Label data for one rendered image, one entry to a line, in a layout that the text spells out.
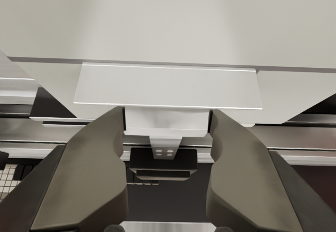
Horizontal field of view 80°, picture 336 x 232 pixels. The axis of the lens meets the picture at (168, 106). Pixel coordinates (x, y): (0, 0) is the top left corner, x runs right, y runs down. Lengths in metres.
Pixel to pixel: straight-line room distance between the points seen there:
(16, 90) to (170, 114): 0.16
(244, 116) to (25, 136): 0.43
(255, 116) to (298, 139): 0.34
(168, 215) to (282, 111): 0.57
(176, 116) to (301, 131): 0.40
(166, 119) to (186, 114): 0.02
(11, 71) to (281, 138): 0.46
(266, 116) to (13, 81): 0.22
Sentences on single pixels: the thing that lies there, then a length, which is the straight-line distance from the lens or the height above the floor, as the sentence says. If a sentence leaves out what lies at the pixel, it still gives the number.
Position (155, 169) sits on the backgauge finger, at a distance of 0.37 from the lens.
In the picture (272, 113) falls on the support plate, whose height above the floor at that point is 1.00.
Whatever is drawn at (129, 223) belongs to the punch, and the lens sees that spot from 0.19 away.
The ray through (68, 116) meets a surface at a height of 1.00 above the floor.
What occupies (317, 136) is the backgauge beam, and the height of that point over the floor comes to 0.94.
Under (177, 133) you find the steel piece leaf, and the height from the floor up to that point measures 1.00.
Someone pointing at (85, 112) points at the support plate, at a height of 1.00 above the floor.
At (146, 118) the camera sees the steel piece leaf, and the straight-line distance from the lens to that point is 0.17.
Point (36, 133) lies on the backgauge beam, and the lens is 0.50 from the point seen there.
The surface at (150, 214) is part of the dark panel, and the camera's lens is 0.69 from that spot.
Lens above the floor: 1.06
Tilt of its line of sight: 23 degrees down
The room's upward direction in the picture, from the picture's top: 179 degrees counter-clockwise
